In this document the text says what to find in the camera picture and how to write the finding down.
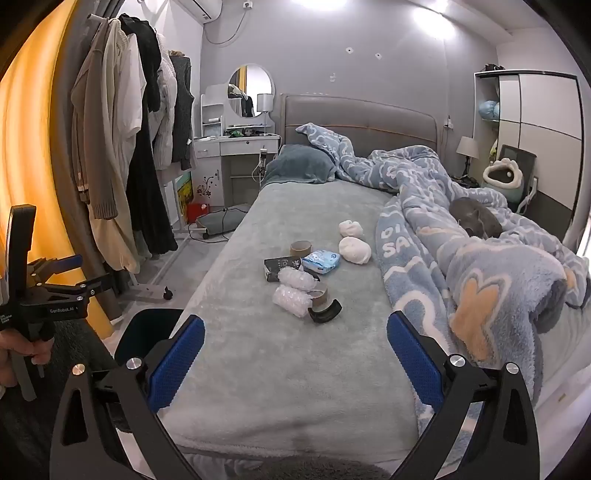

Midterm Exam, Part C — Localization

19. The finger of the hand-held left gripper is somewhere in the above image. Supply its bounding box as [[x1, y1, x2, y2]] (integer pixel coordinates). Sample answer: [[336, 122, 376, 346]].
[[28, 255, 83, 278], [44, 273, 115, 303]]

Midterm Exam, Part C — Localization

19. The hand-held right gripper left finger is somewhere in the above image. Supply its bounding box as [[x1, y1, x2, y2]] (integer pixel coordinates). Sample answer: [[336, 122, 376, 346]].
[[50, 315, 206, 480]]

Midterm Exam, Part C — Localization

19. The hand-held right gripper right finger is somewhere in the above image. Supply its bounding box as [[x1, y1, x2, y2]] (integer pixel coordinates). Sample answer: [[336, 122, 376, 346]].
[[386, 311, 541, 480]]

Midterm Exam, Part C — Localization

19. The dark teal waste bin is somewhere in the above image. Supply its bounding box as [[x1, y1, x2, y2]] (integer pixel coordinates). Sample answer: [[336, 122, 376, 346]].
[[114, 308, 188, 370]]

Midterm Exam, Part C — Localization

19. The black curved tire piece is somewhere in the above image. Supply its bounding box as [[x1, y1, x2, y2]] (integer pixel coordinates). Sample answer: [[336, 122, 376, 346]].
[[308, 298, 343, 326]]

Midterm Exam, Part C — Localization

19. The white sock ball large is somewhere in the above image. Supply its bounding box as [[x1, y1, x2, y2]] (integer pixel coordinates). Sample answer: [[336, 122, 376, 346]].
[[338, 237, 372, 265]]

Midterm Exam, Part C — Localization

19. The bubble wrap piece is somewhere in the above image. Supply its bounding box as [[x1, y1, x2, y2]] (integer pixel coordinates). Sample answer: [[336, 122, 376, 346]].
[[277, 268, 315, 291], [272, 285, 313, 319]]

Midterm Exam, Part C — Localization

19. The blue tissue packet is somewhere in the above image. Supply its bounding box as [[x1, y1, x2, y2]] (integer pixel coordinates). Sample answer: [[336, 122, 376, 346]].
[[301, 250, 341, 274]]

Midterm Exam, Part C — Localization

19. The black cardboard box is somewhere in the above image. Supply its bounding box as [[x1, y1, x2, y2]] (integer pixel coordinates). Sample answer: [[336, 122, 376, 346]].
[[264, 257, 303, 282]]

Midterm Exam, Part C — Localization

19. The person's left hand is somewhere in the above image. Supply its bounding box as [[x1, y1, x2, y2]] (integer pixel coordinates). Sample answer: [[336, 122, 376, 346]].
[[0, 320, 54, 398]]

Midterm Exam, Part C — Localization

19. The cream long coat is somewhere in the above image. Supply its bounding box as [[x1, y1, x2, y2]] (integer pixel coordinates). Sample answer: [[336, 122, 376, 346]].
[[90, 18, 141, 273]]

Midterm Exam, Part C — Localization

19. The white clothes rack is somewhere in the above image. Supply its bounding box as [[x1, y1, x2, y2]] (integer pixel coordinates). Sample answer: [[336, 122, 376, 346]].
[[85, 14, 213, 301]]

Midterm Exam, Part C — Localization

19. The grey-brown knit cardigan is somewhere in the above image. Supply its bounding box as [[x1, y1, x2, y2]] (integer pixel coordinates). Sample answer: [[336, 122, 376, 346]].
[[69, 21, 132, 220]]

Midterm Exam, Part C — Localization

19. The red box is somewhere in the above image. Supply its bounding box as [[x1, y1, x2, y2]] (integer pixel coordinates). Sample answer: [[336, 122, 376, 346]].
[[186, 202, 212, 224]]

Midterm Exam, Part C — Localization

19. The yellow landscape painting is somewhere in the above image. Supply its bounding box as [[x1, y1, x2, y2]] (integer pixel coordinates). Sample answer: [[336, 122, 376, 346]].
[[174, 172, 195, 217]]

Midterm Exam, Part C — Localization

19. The grey floor cushion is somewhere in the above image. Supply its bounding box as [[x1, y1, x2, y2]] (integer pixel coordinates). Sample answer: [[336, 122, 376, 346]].
[[196, 203, 252, 240]]

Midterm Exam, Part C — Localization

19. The grey cat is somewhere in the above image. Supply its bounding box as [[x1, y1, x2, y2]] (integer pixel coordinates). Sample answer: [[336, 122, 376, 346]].
[[449, 197, 505, 240]]

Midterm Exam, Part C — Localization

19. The blue patterned fleece blanket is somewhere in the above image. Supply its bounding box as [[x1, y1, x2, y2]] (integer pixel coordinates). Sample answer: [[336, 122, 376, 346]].
[[295, 122, 591, 444]]

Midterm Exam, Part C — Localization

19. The white puffer jacket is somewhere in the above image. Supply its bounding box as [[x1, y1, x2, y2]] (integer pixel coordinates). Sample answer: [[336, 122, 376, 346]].
[[150, 32, 178, 171]]

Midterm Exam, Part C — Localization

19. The white shirt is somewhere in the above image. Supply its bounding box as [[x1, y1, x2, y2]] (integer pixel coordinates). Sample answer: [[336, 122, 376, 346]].
[[117, 32, 147, 185]]

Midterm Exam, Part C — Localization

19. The dark grey knit vest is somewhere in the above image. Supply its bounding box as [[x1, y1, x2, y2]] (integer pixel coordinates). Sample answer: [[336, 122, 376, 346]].
[[170, 55, 197, 171]]

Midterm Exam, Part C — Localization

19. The white dressing table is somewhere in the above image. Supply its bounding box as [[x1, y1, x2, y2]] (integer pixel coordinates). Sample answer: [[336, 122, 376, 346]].
[[193, 82, 281, 208]]

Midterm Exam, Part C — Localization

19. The flower-shaped cat house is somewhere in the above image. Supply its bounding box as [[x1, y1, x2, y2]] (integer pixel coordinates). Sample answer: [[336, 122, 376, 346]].
[[482, 158, 525, 201]]

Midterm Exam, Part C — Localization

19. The white shade bedside lamp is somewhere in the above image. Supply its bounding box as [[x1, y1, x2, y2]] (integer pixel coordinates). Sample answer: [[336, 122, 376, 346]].
[[455, 136, 481, 178]]

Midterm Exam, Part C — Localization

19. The blue-grey pillow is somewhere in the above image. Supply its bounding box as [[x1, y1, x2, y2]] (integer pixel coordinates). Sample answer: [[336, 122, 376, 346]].
[[261, 144, 339, 188]]

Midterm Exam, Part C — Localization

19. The black mesh chair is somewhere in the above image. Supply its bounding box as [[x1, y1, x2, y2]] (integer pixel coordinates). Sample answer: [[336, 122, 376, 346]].
[[496, 144, 539, 213]]

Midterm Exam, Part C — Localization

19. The round mirror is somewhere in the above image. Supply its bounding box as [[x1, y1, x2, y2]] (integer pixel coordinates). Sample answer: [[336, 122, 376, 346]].
[[228, 65, 275, 118]]

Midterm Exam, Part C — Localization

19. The grey padded headboard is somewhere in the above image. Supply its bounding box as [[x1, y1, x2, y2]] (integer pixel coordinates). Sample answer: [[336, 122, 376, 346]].
[[280, 93, 438, 155]]

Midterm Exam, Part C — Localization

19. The silver shade table lamp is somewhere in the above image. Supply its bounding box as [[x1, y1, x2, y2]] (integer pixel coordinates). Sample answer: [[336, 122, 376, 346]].
[[256, 93, 274, 127]]

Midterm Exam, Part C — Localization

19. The white wardrobe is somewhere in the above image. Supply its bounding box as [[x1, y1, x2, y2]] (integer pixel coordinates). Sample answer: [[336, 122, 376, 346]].
[[472, 69, 583, 241]]

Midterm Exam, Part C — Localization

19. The white air conditioner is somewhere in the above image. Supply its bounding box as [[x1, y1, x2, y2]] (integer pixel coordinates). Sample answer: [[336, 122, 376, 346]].
[[178, 0, 223, 21]]

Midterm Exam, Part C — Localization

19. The black cable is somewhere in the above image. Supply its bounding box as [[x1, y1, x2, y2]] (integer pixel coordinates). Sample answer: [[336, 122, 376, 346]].
[[203, 208, 252, 241]]

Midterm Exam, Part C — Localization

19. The white charger cable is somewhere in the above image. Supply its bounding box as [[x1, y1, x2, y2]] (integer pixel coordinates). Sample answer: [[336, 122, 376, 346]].
[[252, 148, 271, 185]]

